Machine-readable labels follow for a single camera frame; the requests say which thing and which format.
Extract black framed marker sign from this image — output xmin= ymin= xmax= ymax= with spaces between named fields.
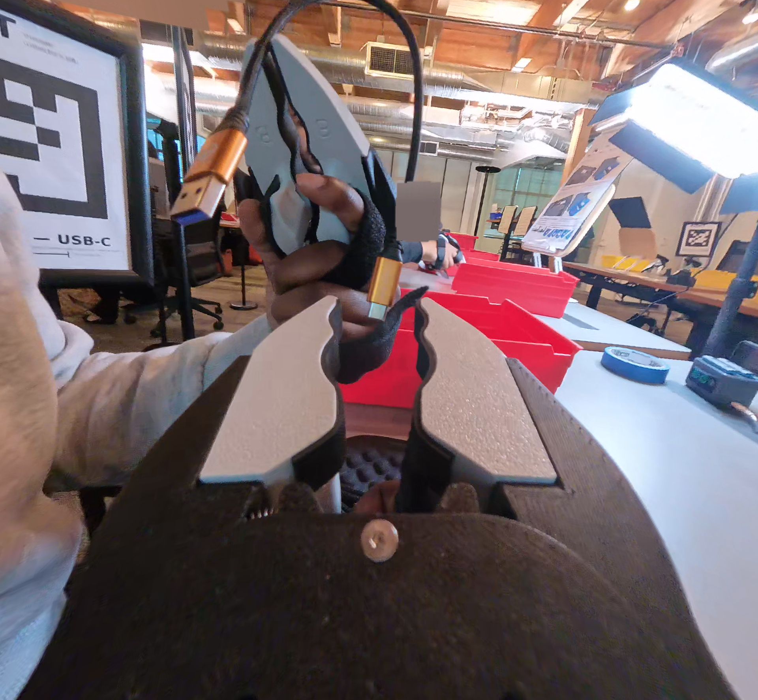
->
xmin=0 ymin=0 xmax=156 ymax=291

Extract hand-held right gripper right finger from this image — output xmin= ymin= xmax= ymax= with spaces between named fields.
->
xmin=397 ymin=296 xmax=561 ymax=512

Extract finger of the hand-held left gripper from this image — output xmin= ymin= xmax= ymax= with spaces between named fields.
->
xmin=271 ymin=34 xmax=373 ymax=243
xmin=243 ymin=39 xmax=313 ymax=257

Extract red plastic bin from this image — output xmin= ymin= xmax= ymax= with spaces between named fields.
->
xmin=443 ymin=232 xmax=504 ymax=265
xmin=339 ymin=290 xmax=584 ymax=411
xmin=452 ymin=262 xmax=580 ymax=319

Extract white ceiling vent unit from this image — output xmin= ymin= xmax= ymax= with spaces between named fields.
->
xmin=362 ymin=41 xmax=417 ymax=80

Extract white poster board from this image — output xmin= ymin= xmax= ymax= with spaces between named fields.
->
xmin=521 ymin=130 xmax=636 ymax=258

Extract small framed marker tag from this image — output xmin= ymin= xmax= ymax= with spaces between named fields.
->
xmin=676 ymin=221 xmax=722 ymax=258

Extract blue tape roll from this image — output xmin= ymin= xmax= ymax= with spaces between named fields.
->
xmin=600 ymin=346 xmax=671 ymax=385

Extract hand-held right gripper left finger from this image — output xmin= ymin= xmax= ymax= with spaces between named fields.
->
xmin=198 ymin=295 xmax=347 ymax=492

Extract person's pale hoodie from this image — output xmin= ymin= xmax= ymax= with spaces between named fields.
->
xmin=0 ymin=170 xmax=96 ymax=700

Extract open cardboard box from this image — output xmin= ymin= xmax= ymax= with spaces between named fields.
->
xmin=609 ymin=197 xmax=659 ymax=263

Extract dark blue box device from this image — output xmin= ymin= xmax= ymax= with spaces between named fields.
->
xmin=685 ymin=355 xmax=758 ymax=412

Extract black light stand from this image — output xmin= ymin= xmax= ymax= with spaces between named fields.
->
xmin=704 ymin=176 xmax=758 ymax=358

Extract person's left forearm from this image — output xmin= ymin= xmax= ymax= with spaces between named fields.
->
xmin=50 ymin=314 xmax=274 ymax=496

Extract black floor lamp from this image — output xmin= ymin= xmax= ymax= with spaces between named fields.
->
xmin=474 ymin=165 xmax=505 ymax=239

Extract silver air duct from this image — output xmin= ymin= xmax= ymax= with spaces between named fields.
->
xmin=142 ymin=31 xmax=593 ymax=120

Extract black usb cable orange plugs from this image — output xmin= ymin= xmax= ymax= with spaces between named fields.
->
xmin=170 ymin=0 xmax=425 ymax=321

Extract black post with round base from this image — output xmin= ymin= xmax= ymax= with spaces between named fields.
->
xmin=230 ymin=262 xmax=259 ymax=311

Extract long wooden table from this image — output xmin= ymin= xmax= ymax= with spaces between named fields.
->
xmin=561 ymin=261 xmax=758 ymax=357

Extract bright studio light panel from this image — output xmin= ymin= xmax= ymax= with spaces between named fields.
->
xmin=589 ymin=59 xmax=758 ymax=197

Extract person's left hand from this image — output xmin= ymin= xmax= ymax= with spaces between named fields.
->
xmin=237 ymin=172 xmax=383 ymax=345

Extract black stand pole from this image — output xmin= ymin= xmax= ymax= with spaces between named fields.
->
xmin=172 ymin=25 xmax=197 ymax=341

